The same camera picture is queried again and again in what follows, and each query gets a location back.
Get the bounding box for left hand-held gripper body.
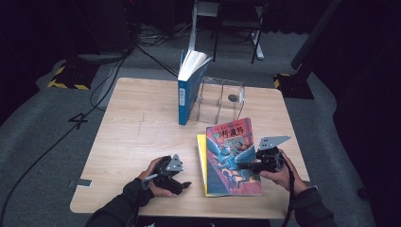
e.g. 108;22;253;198
150;153;187;196

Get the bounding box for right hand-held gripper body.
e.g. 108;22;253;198
252;135;292;174

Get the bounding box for red illustrated book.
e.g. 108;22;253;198
205;117;264;198

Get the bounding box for yellow bordered book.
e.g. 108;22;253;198
196;133;212;199

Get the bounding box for clear acrylic book rack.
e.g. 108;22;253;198
188;76;246;126

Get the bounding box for blue book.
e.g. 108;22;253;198
177;48;214;127

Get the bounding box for person's left hand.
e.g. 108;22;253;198
137;156;178;199

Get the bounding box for person's right hand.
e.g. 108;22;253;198
259;148;309;194

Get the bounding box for black stand with striped base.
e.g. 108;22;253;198
273;0;343;100

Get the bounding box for grey flat stand base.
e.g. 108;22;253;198
77;51;128;65

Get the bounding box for black folding chair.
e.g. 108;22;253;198
211;0;272;64

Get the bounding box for left hand-held gripper cable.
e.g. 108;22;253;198
131;173;159;227

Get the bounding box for hand-held gripper cable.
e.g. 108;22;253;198
277;152;297;227
131;173;159;227

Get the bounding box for right hand-held gripper cable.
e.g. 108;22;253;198
277;152;297;227

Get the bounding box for long black floor cable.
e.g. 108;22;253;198
0;50;131;221

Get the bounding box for black yellow striped base plate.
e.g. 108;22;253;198
46;61;99;91

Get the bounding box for bundle of floor cables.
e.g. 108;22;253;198
136;23;194;48

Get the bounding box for white desk frame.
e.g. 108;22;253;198
187;0;265;61

